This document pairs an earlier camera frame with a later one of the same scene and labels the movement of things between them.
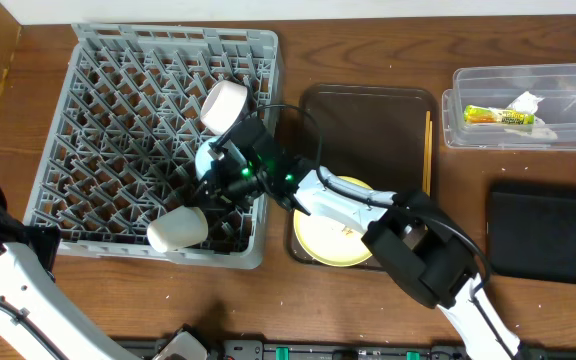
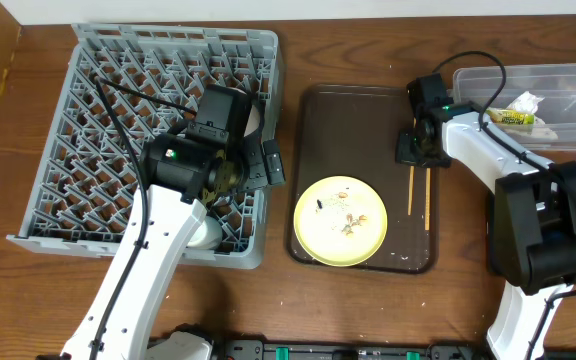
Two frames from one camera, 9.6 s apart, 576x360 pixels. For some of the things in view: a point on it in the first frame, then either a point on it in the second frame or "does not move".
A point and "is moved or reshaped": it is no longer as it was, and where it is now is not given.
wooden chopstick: x=426 y=152 is moved or reshaped
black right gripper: x=213 y=185 -> x=413 y=150
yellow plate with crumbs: x=329 y=241 does not move
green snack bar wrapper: x=481 y=114 does not move
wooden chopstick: x=428 y=190 is moved or reshaped
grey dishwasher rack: x=123 y=134 does not move
